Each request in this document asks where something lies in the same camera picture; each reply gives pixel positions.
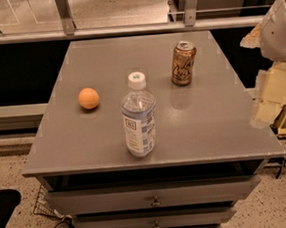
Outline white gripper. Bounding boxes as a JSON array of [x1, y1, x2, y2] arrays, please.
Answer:
[[239, 0, 286, 128]]

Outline clear blue-label plastic bottle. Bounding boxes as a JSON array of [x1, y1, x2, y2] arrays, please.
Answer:
[[120, 72, 156, 158]]

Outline gold soda can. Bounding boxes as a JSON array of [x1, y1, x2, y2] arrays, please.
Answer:
[[171, 40, 197, 86]]

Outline grey drawer cabinet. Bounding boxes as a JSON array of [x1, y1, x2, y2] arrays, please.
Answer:
[[24, 31, 284, 228]]

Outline upper grey drawer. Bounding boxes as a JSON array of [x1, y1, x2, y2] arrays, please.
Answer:
[[46, 176, 260, 215]]

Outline grey drawer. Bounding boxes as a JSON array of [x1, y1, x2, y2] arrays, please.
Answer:
[[73, 207, 235, 228], [46, 176, 260, 215]]

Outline orange fruit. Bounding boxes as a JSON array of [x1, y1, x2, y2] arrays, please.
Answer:
[[78, 87, 100, 110]]

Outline lower grey drawer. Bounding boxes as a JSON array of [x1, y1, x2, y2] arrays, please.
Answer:
[[73, 207, 235, 228]]

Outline black chair seat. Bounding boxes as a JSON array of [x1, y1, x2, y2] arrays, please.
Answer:
[[0, 189, 22, 228]]

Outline wire basket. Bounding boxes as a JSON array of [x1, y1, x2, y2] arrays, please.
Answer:
[[33, 186, 62, 220]]

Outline metal railing frame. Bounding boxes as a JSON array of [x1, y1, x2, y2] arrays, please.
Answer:
[[0, 0, 274, 43]]

